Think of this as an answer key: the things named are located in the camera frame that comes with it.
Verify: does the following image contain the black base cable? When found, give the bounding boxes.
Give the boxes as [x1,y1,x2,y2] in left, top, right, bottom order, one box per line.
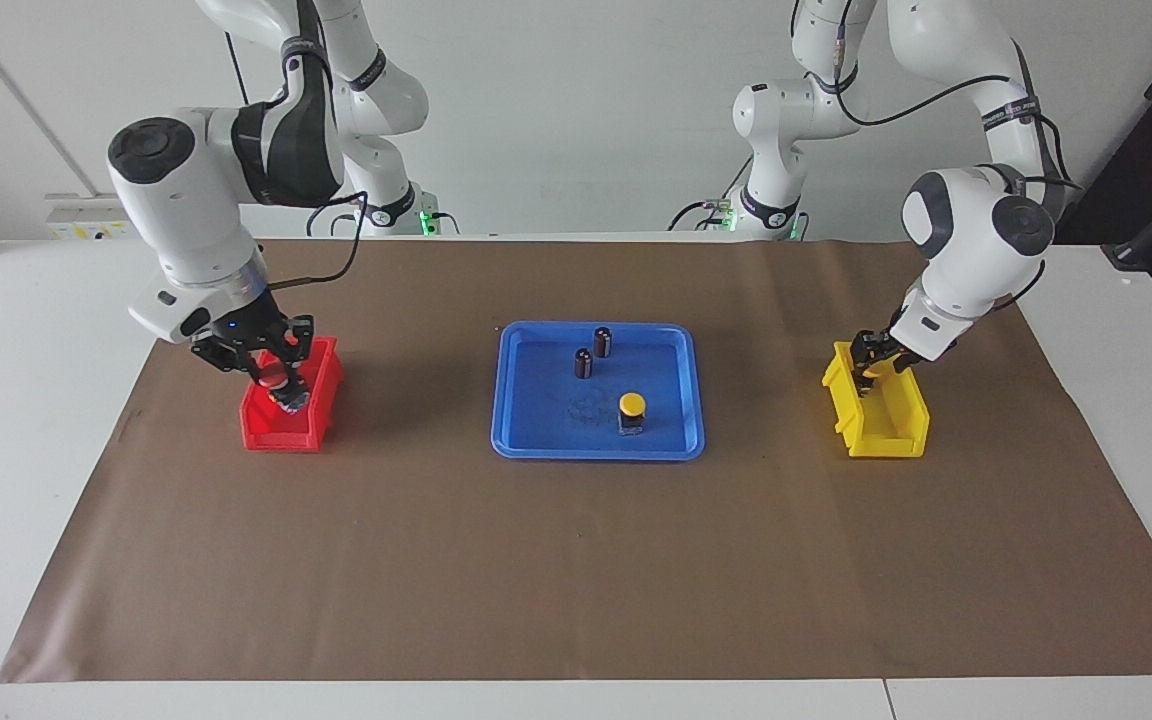
[304,195,459,238]
[669,160,752,233]

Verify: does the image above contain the white wall power strip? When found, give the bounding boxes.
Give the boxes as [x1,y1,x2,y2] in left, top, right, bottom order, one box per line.
[44,193,127,241]

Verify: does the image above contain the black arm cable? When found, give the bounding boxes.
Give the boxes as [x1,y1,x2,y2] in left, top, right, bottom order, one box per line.
[226,30,371,293]
[796,0,1082,311]

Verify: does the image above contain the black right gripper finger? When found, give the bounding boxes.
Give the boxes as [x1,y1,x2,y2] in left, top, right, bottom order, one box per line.
[189,338,282,389]
[271,314,317,413]

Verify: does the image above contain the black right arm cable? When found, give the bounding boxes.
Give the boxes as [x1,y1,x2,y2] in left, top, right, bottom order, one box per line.
[226,30,371,293]

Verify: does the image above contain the yellow plastic bin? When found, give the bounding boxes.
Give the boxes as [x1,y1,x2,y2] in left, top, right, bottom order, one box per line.
[821,340,932,460]

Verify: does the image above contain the brown paper mat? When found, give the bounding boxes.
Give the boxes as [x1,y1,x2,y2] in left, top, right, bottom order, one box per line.
[0,238,1152,684]

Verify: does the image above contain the red plastic bin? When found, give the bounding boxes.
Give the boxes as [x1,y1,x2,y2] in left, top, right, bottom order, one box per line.
[239,335,345,453]

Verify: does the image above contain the blue plastic tray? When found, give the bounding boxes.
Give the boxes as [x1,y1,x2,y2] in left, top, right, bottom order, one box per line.
[491,320,707,462]

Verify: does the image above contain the red push button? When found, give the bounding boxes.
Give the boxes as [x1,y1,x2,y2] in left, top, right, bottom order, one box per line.
[254,368,312,413]

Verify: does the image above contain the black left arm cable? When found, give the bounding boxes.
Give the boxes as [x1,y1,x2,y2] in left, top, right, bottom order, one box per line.
[796,0,1082,311]

